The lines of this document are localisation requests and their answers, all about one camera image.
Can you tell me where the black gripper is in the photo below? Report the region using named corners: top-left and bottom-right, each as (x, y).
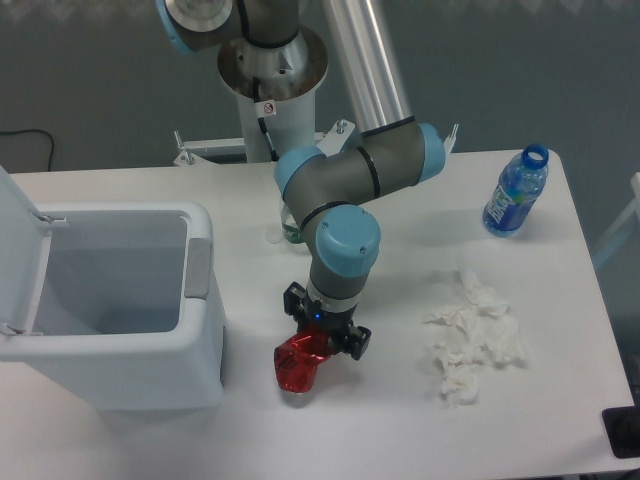
top-left (283, 282), bottom-right (372, 361)

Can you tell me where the crushed red can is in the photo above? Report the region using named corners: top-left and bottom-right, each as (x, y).
top-left (274, 326), bottom-right (335, 394)

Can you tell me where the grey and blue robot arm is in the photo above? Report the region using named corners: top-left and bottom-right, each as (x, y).
top-left (156, 1), bottom-right (446, 359)

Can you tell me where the clear plastic bottle green label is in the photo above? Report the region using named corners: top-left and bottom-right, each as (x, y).
top-left (280, 200), bottom-right (304, 245)

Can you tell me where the white bottle cap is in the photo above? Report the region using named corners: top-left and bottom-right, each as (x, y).
top-left (265, 230), bottom-right (282, 244)

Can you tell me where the crumpled white tissue paper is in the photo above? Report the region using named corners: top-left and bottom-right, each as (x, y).
top-left (423, 267), bottom-right (527, 408)

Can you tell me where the white trash bin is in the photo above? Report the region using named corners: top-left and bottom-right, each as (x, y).
top-left (1, 202), bottom-right (225, 411)

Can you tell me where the blue plastic bottle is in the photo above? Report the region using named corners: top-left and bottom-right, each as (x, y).
top-left (482, 143), bottom-right (549, 238)

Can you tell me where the white trash bin lid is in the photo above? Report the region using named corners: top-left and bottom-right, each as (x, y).
top-left (1, 171), bottom-right (67, 336)

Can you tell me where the black device at table edge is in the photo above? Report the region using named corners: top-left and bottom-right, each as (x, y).
top-left (602, 406), bottom-right (639, 459)

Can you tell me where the white furniture at right edge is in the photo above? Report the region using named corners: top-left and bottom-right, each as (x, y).
top-left (591, 172), bottom-right (639, 271)

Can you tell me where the black cable on pedestal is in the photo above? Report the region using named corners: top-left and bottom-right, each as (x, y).
top-left (251, 77), bottom-right (280, 163)

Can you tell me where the black cable on floor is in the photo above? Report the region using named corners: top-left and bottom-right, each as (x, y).
top-left (0, 128), bottom-right (56, 174)

